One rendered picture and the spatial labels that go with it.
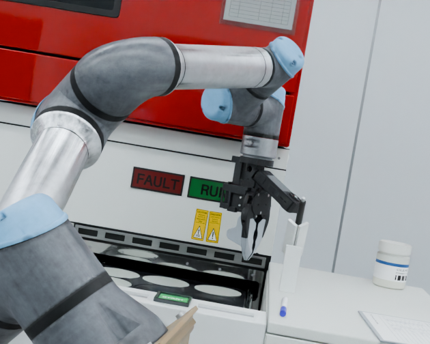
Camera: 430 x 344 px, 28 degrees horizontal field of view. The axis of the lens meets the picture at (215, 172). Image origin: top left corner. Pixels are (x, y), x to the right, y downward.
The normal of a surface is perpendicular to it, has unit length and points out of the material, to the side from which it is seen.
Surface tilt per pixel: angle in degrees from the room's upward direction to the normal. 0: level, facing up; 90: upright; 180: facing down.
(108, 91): 108
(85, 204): 90
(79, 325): 66
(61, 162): 49
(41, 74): 90
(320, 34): 90
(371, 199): 90
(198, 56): 58
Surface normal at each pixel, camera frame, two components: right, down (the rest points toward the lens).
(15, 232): 0.11, -0.23
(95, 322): 0.07, -0.52
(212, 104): -0.72, -0.08
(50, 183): 0.60, -0.54
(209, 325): -0.07, 0.04
